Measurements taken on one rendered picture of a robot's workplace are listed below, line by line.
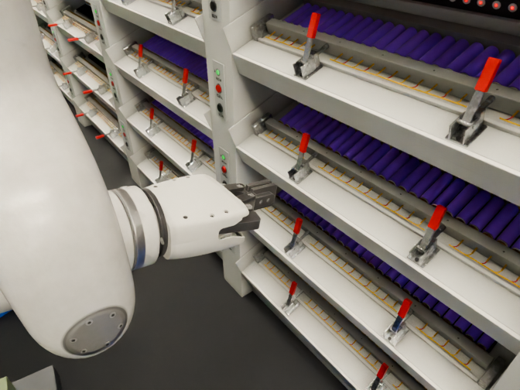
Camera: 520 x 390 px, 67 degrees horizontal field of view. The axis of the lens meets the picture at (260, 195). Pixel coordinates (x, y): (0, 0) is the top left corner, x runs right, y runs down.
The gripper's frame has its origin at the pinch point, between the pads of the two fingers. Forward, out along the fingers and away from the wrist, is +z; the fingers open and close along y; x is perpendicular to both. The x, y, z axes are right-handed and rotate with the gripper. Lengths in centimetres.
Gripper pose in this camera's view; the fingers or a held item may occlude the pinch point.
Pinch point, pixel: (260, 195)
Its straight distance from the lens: 50.4
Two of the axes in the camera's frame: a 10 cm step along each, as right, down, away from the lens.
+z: 7.7, -2.0, 6.1
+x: 1.6, -8.6, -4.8
